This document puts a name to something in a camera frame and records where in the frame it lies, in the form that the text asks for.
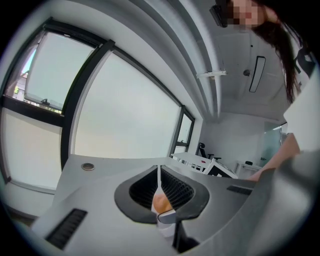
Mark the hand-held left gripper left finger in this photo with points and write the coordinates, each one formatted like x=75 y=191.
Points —
x=100 y=220

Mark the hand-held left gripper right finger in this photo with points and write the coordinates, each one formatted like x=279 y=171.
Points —
x=220 y=200

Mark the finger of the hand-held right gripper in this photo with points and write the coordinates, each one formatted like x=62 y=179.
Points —
x=166 y=220

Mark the orange-brown round object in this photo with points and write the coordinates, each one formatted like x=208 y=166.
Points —
x=162 y=202

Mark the person's right forearm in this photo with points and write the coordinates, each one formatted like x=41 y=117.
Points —
x=280 y=157

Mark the white tilted table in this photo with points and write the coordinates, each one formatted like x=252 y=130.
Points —
x=211 y=167

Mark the small white desk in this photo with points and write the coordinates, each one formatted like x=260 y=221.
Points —
x=246 y=167

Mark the flat black desk item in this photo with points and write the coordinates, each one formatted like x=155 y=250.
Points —
x=249 y=163

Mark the white table with red item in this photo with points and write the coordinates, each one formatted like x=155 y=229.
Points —
x=190 y=157

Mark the black office chair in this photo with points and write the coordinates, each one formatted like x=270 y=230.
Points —
x=202 y=150

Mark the frosted glass door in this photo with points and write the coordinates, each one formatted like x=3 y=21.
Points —
x=272 y=145

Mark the narrow black framed window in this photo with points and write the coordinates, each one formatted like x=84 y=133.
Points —
x=185 y=130

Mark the large black framed window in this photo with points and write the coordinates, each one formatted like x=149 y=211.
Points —
x=125 y=112

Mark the person's white printed shirt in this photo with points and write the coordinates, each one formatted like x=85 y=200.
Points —
x=305 y=112

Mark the round grey smoke detector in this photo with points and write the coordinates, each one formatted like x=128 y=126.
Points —
x=246 y=72

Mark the black framed ceiling light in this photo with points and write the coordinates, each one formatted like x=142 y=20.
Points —
x=257 y=75

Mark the person's face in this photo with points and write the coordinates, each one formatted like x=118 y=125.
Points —
x=243 y=15

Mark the white ceiling bracket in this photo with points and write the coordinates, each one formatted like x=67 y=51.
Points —
x=211 y=74

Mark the black head-worn camera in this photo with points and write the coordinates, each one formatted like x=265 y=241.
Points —
x=218 y=13

